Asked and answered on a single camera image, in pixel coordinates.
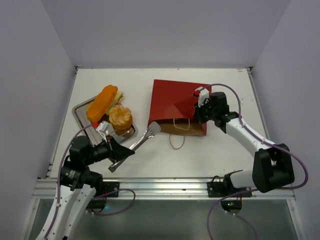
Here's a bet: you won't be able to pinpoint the stainless steel tray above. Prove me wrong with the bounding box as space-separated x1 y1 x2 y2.
72 97 138 145

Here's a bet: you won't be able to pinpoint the metal tongs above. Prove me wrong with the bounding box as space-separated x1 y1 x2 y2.
108 121 161 173

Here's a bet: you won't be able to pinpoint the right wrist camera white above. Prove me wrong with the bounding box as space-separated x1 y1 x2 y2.
193 87 210 108

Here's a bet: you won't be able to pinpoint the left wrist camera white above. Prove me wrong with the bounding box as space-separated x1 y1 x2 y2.
92 121 112 137

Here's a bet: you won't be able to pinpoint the fake triangle sandwich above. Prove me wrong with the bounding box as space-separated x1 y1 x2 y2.
107 91 124 112

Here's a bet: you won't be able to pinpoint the orange fake pastry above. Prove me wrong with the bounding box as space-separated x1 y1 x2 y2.
87 85 118 123

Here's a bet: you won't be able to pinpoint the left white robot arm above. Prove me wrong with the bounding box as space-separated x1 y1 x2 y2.
37 136 135 240

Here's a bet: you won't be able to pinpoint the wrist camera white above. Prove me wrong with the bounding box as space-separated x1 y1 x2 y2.
92 121 112 137
193 87 210 108

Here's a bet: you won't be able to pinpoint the sugared round fake bun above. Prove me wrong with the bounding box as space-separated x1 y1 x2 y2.
108 104 133 131

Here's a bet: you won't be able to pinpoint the red brown paper bag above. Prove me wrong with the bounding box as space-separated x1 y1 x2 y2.
148 79 207 137

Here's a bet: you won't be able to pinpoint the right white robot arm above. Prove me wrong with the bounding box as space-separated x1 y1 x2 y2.
193 88 295 194

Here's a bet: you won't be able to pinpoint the aluminium mounting rail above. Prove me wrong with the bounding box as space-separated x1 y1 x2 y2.
31 178 295 201

